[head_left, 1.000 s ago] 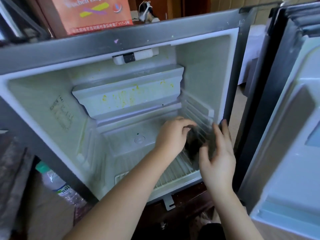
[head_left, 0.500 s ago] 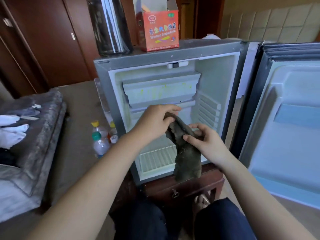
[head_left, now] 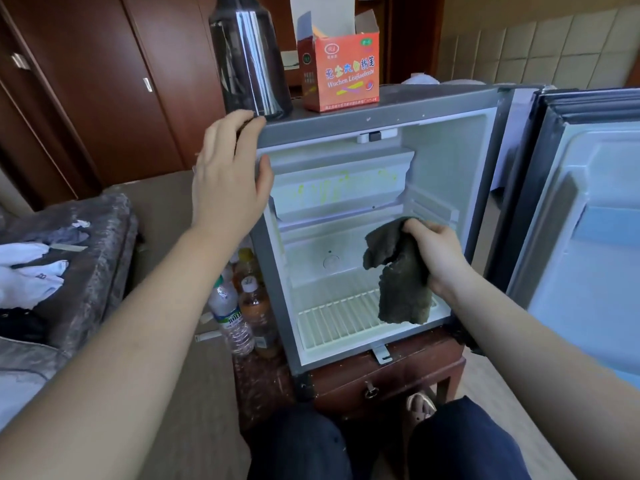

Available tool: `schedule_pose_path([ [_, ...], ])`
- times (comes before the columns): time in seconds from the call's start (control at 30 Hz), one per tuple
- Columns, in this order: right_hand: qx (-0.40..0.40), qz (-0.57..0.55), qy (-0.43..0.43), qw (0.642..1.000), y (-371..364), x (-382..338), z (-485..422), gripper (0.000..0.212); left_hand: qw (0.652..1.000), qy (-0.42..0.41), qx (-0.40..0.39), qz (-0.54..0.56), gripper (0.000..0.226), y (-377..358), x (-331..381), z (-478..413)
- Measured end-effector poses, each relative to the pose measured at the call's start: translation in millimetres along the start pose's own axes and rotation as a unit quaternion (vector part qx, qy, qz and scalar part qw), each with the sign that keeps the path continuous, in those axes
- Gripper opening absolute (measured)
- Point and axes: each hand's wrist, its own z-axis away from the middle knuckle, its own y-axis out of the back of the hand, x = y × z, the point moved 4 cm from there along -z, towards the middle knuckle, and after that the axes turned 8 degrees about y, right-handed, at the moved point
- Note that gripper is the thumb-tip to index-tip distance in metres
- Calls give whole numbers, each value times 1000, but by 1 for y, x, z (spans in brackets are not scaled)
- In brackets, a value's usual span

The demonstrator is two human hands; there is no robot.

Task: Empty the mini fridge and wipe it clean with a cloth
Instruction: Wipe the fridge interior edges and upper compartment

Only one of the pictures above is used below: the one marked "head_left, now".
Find dark grey cloth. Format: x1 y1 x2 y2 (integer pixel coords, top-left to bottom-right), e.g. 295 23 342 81
362 217 435 326

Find grey garment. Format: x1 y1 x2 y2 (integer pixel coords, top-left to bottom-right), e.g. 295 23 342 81
25 219 91 246

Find person's right hand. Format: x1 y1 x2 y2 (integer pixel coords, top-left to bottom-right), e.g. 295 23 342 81
403 217 469 296

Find person's right foot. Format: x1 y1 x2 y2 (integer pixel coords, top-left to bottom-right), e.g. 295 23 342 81
400 389 439 436

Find orange cardboard chalk box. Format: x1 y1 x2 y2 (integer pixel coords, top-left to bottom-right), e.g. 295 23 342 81
290 0 382 114

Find white wire shelf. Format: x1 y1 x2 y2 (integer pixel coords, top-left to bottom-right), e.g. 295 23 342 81
296 287 401 351

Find beige padded headboard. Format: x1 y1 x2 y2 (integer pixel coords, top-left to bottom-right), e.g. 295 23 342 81
437 5 640 91

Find person's left forearm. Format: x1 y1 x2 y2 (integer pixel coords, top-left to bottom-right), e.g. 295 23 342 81
0 227 251 480

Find green cap water bottle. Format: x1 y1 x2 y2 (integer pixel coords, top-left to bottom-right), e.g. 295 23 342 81
208 275 257 358

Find white bed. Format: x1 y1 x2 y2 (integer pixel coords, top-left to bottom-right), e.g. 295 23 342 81
403 73 546 194

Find black garment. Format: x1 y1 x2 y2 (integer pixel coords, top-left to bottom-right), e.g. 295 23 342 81
0 307 51 344

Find fridge door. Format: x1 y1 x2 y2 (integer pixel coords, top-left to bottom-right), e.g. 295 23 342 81
488 87 640 388

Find dark glass spray bottle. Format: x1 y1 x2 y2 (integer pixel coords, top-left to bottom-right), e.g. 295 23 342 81
208 0 293 121

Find person's right forearm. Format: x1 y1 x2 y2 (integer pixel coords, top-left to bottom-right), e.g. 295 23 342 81
435 269 640 480

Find grey mini fridge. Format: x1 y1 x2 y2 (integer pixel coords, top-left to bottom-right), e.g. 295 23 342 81
240 83 516 401

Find person's left hand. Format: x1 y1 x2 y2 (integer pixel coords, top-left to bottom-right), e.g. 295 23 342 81
190 109 275 246

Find dark red wooden stand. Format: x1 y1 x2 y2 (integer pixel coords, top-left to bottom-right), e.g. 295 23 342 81
232 325 468 436

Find paper slip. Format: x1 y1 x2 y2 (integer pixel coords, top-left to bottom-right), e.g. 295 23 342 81
40 241 89 254

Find small white garment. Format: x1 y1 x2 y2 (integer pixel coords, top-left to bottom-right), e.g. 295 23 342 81
0 241 51 268

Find brown tea bottle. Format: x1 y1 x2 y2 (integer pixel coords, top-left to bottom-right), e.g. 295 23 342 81
240 275 283 361

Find person's dark trousers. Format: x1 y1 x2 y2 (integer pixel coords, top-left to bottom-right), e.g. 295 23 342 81
248 395 533 480

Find grey velvet sofa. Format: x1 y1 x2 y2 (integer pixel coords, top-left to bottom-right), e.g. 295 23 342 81
0 187 141 431

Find large white garment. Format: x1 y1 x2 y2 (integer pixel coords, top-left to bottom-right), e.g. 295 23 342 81
0 259 71 311

